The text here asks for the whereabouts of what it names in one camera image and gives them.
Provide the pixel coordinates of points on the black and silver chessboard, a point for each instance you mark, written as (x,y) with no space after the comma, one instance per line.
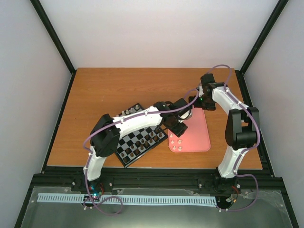
(140,132)

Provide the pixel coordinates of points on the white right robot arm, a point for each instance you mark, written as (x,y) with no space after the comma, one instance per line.
(241,132)

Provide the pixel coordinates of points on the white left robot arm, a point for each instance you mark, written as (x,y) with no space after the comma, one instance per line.
(105,136)

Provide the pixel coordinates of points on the light blue cable duct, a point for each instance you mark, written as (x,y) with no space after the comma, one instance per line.
(133,200)

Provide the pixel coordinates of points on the black aluminium frame post left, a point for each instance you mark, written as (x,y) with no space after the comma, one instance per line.
(53,35)

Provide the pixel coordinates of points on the black aluminium frame post right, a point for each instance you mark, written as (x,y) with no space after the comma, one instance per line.
(272,19)

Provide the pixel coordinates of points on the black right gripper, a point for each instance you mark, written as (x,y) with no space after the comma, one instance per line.
(210,107)

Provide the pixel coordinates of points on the black aluminium frame post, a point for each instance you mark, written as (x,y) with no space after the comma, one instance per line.
(53,35)
(272,19)

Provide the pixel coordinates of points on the pink plastic tray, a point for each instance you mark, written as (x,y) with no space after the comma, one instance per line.
(196,137)

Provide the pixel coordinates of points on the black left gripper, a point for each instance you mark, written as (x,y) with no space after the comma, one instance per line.
(179,131)

